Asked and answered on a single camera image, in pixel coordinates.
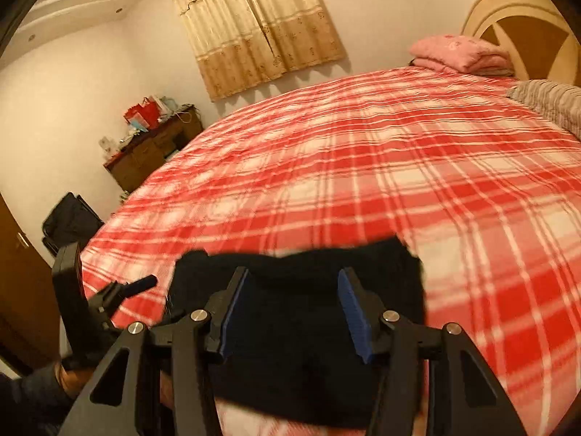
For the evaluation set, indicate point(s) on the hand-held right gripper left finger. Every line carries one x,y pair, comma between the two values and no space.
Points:
231,315

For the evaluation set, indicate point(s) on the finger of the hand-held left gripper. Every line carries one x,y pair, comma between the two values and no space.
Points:
140,284

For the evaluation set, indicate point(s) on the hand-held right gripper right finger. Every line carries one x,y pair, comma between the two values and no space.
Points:
356,318

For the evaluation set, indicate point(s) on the black pants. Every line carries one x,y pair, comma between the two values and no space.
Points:
295,309

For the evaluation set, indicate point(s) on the person's left forearm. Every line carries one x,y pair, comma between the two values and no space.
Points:
31,404

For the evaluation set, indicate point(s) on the brown wooden door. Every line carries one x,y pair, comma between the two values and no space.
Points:
22,290

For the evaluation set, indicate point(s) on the black bag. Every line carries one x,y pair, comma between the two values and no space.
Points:
72,222

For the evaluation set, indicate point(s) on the brown wooden dresser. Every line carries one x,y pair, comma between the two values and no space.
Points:
140,159

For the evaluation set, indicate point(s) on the red plaid bed sheet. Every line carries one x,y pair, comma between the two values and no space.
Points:
363,168

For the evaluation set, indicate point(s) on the red gift bag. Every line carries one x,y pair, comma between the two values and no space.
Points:
145,113

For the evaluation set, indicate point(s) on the white bag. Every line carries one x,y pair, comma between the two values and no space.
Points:
167,105

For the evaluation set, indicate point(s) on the beige floral window curtain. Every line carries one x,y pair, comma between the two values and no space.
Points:
254,32

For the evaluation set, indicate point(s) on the pink folded blanket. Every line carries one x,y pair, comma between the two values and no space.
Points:
458,52

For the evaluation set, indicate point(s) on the striped pillow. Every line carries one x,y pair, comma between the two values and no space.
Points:
549,97

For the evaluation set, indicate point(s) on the cream wooden headboard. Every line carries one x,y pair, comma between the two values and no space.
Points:
531,41

